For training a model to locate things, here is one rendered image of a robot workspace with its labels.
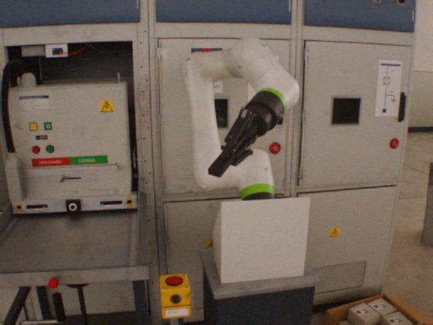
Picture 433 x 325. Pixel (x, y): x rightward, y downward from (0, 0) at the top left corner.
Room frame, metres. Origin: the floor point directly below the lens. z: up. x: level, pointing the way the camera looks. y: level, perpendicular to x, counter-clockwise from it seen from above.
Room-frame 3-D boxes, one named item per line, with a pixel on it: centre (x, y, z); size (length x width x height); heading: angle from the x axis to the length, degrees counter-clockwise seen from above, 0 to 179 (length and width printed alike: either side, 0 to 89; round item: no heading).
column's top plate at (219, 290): (1.27, -0.15, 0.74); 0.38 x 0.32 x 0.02; 101
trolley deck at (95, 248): (1.37, 0.59, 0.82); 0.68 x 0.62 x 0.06; 10
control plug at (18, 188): (1.39, 0.80, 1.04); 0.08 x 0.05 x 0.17; 10
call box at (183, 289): (0.92, 0.12, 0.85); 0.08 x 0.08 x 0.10; 10
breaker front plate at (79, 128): (1.50, 0.61, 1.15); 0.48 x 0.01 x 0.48; 100
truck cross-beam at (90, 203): (1.51, 0.61, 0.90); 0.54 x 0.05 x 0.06; 100
